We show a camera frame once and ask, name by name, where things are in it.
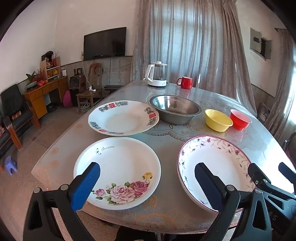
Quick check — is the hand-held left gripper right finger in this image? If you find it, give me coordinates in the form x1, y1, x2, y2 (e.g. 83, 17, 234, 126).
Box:
194, 162, 272, 241

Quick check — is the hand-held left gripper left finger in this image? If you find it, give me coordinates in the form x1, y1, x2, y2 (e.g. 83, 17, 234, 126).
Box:
23, 162, 101, 241

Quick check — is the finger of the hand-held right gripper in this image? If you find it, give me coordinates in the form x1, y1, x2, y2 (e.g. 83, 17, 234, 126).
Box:
247, 163, 278, 186
278, 162, 296, 183

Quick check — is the white plate with purple flowers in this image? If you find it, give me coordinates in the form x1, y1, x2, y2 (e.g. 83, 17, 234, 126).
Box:
177, 136, 256, 213

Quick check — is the white plate with pink roses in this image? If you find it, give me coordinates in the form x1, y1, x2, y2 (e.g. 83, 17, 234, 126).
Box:
73, 137, 162, 210

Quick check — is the red plastic bowl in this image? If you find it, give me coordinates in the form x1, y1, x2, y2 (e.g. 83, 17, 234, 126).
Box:
230, 109, 252, 130

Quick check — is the yellow plastic bowl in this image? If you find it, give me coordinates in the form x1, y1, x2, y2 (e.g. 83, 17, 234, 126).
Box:
205, 109, 233, 132

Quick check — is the white plate with red characters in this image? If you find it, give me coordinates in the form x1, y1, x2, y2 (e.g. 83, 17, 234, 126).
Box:
88, 100, 160, 137

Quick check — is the stainless steel basin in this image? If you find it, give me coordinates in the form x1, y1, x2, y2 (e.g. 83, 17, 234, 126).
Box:
149, 95, 202, 126

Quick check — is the grey patterned cushion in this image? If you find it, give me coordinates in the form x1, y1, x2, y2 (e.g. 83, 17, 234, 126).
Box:
257, 102, 270, 123

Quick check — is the purple plastic stool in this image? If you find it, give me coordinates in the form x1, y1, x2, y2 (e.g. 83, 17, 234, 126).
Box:
5, 156, 18, 175

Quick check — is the pink bag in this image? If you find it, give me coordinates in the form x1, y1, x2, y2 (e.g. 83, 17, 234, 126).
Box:
63, 90, 72, 108

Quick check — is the wooden chair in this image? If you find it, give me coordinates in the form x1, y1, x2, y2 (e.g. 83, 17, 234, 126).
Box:
76, 63, 103, 114

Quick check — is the narrow grey window curtain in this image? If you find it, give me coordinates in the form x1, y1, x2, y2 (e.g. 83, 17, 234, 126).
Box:
264, 28, 294, 142

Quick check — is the wooden desk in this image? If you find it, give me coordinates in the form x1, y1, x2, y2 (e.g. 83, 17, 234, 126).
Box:
23, 76, 69, 129

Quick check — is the dark wooden bench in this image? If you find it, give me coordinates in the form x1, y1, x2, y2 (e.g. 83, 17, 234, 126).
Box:
104, 85, 124, 95

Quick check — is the black floor speaker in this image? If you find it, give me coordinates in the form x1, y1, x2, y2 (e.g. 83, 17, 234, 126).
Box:
69, 74, 87, 106

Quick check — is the red mug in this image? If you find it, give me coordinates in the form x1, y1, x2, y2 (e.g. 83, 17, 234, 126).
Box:
176, 76, 193, 89

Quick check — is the black armchair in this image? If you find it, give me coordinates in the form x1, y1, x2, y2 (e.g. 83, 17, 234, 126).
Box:
0, 84, 41, 151

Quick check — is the white glass electric kettle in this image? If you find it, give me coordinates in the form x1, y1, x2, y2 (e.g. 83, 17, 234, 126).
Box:
143, 61, 168, 88

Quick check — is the wooden desktop shelf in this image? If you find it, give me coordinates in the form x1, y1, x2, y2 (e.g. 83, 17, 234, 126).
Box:
42, 51, 62, 82

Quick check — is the potted green plant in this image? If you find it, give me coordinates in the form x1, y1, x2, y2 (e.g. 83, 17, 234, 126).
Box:
25, 71, 38, 91

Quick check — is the black flat television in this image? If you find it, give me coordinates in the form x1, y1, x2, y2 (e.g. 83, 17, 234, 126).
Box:
83, 27, 127, 61

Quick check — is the wide grey window curtain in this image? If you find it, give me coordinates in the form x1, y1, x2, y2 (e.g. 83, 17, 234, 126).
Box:
131, 0, 257, 114

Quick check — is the grey wall electrical box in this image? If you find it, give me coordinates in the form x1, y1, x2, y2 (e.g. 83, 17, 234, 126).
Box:
250, 27, 272, 61

